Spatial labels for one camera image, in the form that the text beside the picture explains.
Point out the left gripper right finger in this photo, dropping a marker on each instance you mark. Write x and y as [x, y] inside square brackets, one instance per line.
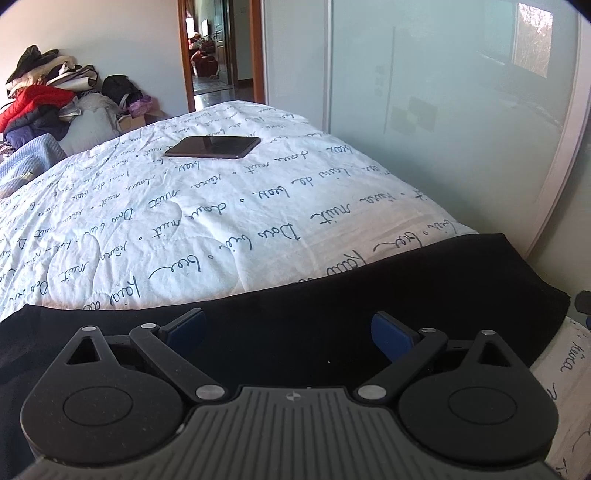
[408, 350]

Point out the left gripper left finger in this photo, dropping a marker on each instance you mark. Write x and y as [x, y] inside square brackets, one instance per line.
[163, 349]

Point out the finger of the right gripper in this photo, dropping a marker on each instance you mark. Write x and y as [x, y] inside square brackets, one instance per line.
[583, 306]

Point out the black pants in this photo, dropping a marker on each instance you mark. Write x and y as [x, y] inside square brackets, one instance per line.
[310, 334]

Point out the white script-print bed quilt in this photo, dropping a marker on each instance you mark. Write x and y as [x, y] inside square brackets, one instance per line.
[123, 227]

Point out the black smartphone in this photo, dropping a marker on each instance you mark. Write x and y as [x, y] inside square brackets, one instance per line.
[214, 147]

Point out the white wardrobe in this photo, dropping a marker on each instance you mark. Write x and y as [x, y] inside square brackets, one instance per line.
[482, 105]

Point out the cardboard box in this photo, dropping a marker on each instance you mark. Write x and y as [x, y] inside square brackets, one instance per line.
[128, 123]

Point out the folded blue blanket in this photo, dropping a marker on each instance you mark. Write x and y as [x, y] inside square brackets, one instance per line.
[28, 162]

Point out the red jacket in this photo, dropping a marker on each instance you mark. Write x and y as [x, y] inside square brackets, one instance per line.
[32, 97]

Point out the pile of clothes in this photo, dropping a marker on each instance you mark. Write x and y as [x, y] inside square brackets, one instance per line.
[90, 119]

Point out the wooden door frame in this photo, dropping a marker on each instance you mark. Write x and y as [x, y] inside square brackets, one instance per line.
[221, 48]

